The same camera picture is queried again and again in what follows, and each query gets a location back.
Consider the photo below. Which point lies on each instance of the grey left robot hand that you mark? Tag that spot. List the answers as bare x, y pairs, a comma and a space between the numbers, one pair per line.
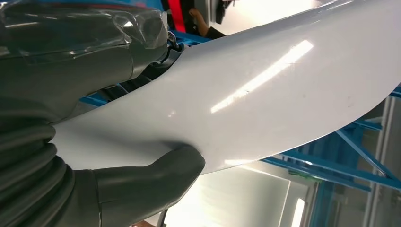
78, 56

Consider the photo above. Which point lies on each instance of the blue metal shelf rack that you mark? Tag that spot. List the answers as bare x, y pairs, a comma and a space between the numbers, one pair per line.
329, 169

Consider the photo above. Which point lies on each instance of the red barrier tape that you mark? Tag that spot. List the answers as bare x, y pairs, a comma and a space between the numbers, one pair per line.
177, 15

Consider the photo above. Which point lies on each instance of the person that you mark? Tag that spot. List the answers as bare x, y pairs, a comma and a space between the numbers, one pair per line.
206, 29

